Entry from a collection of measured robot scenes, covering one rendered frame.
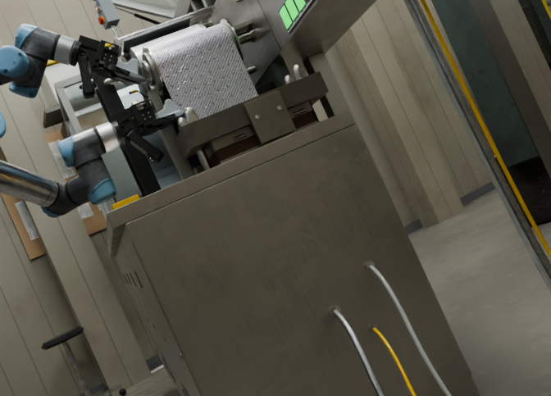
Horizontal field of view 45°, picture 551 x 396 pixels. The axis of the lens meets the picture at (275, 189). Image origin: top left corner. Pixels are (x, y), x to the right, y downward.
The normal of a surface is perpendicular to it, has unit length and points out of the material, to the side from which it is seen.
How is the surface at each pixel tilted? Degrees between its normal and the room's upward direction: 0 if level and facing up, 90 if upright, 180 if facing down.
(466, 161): 90
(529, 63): 90
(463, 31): 89
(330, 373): 90
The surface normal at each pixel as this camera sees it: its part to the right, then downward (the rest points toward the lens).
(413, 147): 0.35, -0.18
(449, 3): -0.72, 0.29
